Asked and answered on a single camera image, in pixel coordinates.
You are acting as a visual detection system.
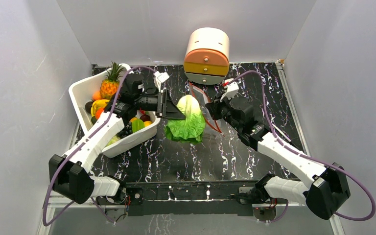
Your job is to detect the white plastic food bin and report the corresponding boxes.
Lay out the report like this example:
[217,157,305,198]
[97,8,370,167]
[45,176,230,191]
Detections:
[69,68,161,158]

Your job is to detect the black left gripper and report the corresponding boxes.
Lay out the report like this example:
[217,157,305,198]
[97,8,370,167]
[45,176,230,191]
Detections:
[135,90,186,120]

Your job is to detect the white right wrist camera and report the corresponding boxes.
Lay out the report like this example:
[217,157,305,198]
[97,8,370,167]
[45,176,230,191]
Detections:
[220,79,239,102]

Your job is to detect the small yellow toy fruit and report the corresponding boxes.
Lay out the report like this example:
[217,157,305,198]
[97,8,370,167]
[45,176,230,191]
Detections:
[144,120,152,127]

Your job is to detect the yellow toy banana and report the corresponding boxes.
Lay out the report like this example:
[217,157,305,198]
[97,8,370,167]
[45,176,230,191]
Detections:
[91,99,109,117]

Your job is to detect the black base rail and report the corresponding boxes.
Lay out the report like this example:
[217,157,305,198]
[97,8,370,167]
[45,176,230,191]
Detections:
[96,180,286,216]

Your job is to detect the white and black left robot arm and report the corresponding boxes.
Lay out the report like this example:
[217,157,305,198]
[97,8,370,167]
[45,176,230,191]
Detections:
[47,71,185,204]

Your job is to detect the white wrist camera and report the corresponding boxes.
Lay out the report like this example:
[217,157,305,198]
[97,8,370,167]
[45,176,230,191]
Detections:
[220,79,239,102]
[153,71,169,91]

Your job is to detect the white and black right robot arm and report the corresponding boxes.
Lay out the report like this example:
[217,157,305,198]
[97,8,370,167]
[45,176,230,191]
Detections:
[205,97,351,220]

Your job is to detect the toy pineapple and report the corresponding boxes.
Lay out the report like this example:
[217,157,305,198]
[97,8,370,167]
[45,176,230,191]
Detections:
[100,62,125,100]

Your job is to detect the clear zip bag orange zipper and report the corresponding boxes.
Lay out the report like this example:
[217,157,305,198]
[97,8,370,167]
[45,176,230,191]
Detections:
[189,82,223,134]

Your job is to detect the green toy cabbage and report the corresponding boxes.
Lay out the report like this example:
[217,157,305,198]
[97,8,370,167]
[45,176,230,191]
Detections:
[106,135,120,147]

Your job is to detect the green toy lettuce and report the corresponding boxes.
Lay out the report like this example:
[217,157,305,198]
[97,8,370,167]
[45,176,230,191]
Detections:
[164,94,206,144]

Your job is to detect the dark red toy plum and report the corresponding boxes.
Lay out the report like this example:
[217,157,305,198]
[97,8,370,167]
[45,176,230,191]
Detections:
[139,114,151,122]

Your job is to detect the toy peach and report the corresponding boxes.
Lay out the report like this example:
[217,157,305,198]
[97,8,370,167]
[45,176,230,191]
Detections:
[92,90,102,101]

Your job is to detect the green toy star fruit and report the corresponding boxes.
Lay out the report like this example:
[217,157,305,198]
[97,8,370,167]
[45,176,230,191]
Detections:
[131,118,145,133]

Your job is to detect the round pastel drawer cabinet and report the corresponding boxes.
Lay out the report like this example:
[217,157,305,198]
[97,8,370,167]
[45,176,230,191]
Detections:
[183,27,230,85]

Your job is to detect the black toy grape bunch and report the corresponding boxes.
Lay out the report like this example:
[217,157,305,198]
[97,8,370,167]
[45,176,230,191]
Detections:
[117,122,133,139]

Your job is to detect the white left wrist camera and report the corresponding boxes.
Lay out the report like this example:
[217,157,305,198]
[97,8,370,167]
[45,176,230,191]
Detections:
[153,71,169,91]

